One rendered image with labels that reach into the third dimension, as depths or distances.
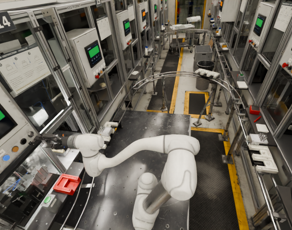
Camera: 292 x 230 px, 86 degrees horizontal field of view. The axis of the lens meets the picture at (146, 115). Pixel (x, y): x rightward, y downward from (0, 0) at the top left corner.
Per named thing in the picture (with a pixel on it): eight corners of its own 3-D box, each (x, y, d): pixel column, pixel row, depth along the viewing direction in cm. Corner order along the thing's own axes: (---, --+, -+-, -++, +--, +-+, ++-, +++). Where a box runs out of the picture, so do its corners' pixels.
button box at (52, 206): (55, 213, 110) (47, 206, 102) (46, 211, 112) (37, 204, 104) (62, 201, 116) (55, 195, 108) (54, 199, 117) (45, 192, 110)
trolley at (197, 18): (200, 44, 655) (203, 17, 594) (186, 45, 663) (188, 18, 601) (197, 39, 720) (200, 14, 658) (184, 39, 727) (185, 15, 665)
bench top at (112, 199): (187, 260, 105) (188, 259, 102) (56, 223, 129) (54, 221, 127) (190, 117, 216) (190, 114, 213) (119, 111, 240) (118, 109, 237)
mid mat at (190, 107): (212, 119, 300) (212, 118, 299) (183, 117, 312) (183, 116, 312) (208, 91, 373) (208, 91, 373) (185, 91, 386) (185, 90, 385)
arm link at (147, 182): (159, 182, 139) (158, 168, 125) (157, 204, 125) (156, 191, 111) (141, 180, 141) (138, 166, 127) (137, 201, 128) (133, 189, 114)
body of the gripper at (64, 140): (76, 140, 104) (64, 140, 106) (70, 133, 98) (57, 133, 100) (71, 150, 99) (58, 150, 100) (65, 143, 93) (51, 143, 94)
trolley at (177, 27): (171, 55, 585) (171, 26, 523) (168, 50, 628) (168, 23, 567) (194, 52, 585) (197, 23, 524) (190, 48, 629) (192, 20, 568)
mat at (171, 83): (173, 115, 320) (173, 114, 319) (145, 112, 333) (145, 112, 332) (185, 37, 751) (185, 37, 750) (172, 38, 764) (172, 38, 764)
